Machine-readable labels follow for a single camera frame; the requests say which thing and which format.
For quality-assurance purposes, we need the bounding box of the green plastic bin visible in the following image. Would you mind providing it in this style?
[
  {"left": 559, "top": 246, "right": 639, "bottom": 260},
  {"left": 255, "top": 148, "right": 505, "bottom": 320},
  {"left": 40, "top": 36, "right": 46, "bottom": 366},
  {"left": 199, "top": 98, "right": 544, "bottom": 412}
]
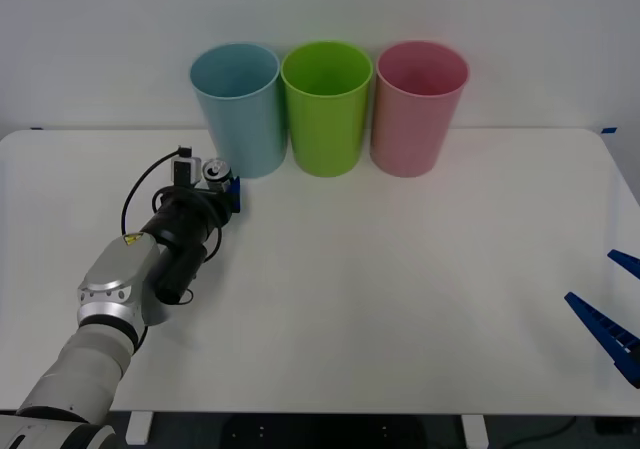
[{"left": 280, "top": 40, "right": 375, "bottom": 179}]

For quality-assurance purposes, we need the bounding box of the white table leg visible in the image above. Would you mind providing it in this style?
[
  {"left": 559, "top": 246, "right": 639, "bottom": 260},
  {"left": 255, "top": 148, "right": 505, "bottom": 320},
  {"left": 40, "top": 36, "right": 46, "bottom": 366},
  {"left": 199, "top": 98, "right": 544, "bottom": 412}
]
[
  {"left": 460, "top": 414, "right": 490, "bottom": 449},
  {"left": 124, "top": 411, "right": 153, "bottom": 446}
]

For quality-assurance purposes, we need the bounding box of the pink plastic bin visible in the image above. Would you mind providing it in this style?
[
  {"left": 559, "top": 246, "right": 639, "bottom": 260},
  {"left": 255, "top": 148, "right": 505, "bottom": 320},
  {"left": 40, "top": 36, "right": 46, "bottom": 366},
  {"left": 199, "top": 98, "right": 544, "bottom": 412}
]
[{"left": 369, "top": 39, "right": 471, "bottom": 179}]

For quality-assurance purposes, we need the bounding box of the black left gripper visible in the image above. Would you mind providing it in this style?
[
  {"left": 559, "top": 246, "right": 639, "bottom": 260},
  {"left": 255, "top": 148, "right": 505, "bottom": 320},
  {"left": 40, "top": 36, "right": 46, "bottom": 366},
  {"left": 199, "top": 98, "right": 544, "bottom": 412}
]
[{"left": 167, "top": 175, "right": 244, "bottom": 228}]

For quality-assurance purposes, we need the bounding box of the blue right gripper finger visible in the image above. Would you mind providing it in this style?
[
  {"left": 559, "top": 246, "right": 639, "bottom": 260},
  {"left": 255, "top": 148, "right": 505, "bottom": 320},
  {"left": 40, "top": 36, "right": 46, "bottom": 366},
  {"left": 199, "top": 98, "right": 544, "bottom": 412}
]
[
  {"left": 606, "top": 249, "right": 640, "bottom": 279},
  {"left": 563, "top": 291, "right": 640, "bottom": 389}
]

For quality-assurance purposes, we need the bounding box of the pale blue plastic bin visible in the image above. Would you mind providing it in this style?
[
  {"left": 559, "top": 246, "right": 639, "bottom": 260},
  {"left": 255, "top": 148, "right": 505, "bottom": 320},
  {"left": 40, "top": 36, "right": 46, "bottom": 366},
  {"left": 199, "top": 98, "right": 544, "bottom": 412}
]
[{"left": 188, "top": 42, "right": 289, "bottom": 180}]

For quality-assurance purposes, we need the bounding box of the silver drink can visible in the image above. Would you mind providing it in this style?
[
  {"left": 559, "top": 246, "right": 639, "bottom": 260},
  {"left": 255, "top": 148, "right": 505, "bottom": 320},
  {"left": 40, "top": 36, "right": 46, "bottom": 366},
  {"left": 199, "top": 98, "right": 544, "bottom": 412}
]
[{"left": 201, "top": 157, "right": 234, "bottom": 193}]

